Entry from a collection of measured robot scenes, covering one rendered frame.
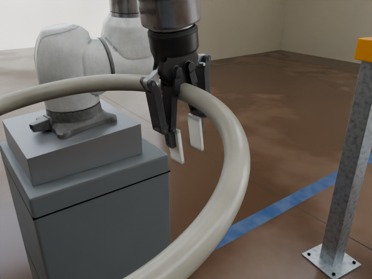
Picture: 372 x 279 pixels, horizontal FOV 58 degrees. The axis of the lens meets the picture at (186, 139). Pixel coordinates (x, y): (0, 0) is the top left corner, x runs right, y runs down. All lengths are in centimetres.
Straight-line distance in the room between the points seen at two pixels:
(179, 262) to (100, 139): 69
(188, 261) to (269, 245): 165
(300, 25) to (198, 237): 737
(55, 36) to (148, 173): 44
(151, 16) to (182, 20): 4
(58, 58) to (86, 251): 53
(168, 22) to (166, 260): 31
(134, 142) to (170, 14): 58
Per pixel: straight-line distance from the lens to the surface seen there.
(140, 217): 106
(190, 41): 50
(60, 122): 99
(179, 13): 48
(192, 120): 60
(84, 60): 94
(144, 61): 100
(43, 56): 95
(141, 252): 115
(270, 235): 199
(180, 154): 59
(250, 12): 708
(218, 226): 30
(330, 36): 723
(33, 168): 91
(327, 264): 190
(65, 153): 92
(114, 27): 98
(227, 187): 33
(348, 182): 163
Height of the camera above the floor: 125
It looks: 24 degrees down
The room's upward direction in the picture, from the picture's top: straight up
